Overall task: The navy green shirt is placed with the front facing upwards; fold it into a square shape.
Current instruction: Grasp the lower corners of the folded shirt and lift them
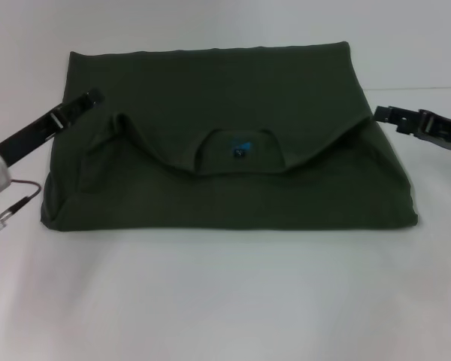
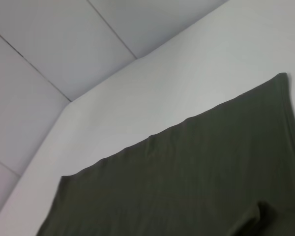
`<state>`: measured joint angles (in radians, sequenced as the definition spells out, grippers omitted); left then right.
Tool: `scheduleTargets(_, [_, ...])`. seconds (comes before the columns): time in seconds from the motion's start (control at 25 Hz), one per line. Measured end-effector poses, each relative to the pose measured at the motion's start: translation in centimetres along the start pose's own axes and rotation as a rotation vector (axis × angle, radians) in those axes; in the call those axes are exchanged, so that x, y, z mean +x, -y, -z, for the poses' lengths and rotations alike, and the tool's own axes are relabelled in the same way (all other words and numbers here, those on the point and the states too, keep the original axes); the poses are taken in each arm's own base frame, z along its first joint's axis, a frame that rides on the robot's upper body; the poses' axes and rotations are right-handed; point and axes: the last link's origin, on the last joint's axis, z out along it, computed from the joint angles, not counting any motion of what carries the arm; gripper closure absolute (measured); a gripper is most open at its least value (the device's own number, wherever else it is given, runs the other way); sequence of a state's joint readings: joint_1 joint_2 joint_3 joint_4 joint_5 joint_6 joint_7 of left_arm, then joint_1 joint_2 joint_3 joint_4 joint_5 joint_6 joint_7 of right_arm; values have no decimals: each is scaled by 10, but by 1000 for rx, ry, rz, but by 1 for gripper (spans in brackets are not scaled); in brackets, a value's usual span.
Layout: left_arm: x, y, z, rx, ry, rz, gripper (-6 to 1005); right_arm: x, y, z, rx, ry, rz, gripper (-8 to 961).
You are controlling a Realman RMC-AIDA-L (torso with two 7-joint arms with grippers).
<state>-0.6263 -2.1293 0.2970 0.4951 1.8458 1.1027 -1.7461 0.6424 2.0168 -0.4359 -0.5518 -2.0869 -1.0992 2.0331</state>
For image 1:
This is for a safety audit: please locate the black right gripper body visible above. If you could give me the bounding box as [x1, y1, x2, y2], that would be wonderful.
[416, 108, 451, 153]

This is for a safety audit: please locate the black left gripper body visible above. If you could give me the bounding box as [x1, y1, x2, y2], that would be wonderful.
[0, 108, 67, 167]

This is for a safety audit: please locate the thin cable with silver plug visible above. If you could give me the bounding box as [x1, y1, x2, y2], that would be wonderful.
[0, 179, 43, 233]

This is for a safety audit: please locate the dark green FREE t-shirt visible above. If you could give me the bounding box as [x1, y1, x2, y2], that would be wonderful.
[40, 40, 420, 232]

